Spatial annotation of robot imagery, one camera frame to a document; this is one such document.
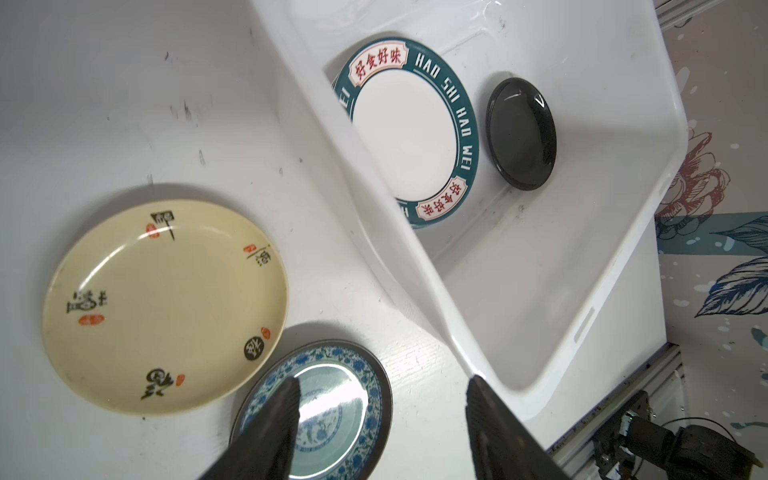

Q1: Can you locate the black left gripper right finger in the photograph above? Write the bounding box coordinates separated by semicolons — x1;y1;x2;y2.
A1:
465;375;567;480

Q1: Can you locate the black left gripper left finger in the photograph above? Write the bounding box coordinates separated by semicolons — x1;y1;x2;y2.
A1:
201;378;301;480

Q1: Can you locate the teal patterned small plate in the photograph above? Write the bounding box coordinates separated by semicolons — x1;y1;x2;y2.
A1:
230;339;393;479

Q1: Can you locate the black round plate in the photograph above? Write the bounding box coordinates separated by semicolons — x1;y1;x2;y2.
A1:
485;77;557;191

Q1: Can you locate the large green rimmed plate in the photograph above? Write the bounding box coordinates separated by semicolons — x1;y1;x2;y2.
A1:
333;37;480;228

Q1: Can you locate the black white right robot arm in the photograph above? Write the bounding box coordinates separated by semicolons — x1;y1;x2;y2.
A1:
592;390;765;479

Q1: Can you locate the white plastic bin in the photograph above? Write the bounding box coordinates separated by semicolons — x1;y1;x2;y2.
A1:
253;1;686;419

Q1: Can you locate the yellow translucent plate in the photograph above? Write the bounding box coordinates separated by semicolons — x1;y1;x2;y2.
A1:
42;199;289;416

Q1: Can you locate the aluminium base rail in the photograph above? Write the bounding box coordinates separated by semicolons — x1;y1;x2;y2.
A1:
548;343;689;479

